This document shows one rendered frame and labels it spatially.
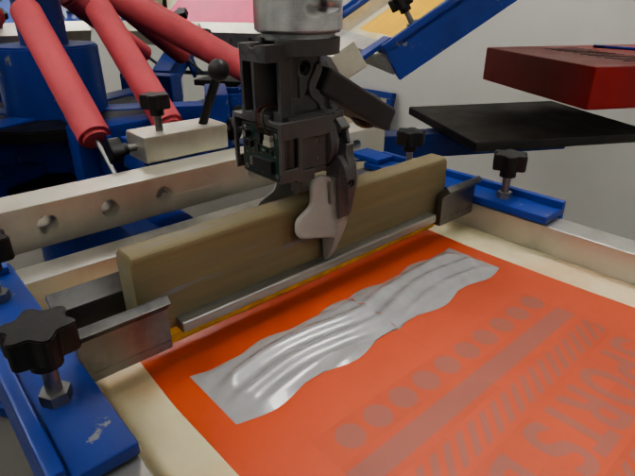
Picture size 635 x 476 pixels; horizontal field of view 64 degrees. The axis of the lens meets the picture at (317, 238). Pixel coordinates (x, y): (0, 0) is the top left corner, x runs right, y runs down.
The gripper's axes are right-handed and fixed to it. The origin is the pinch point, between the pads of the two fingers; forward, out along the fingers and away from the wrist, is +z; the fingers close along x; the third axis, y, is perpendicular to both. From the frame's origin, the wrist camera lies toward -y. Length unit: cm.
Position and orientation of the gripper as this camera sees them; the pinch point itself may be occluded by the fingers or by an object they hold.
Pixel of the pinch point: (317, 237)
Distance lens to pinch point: 53.7
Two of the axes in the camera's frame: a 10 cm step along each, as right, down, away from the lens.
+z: 0.0, 9.0, 4.4
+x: 6.6, 3.3, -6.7
